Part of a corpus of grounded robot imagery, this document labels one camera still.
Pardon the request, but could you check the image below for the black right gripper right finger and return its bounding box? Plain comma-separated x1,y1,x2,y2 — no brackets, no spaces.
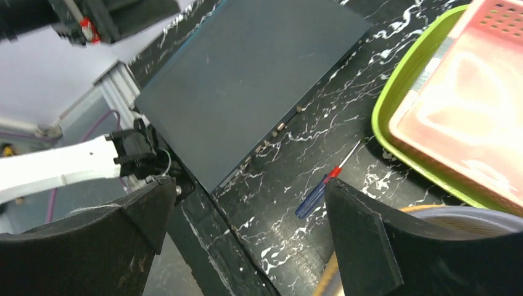
325,179,522,295

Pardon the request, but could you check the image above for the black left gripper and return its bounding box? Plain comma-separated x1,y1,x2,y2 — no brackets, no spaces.
105,118,195,205

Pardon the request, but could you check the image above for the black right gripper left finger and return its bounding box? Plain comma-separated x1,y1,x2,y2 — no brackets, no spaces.
1,177,177,295

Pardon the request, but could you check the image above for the orange slatted waste bin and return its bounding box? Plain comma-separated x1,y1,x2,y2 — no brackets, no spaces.
313,205,522,296

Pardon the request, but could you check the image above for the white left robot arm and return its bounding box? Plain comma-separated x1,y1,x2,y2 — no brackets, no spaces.
1,120,194,204

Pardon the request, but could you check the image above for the blue red screwdriver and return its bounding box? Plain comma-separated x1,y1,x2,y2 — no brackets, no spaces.
295,139,361,219

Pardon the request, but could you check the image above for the dark grey flat box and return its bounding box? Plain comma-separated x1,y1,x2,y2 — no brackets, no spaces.
135,1,371,192

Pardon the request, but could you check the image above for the pink perforated basket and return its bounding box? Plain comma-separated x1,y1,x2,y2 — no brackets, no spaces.
395,1,522,216

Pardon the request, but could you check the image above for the green plastic tray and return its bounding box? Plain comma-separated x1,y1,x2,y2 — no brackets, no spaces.
371,5,510,212

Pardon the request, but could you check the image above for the aluminium frame rail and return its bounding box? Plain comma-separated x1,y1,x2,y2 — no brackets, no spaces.
94,62,150,130

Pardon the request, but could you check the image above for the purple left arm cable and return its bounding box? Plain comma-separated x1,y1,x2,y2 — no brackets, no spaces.
0,109,123,224

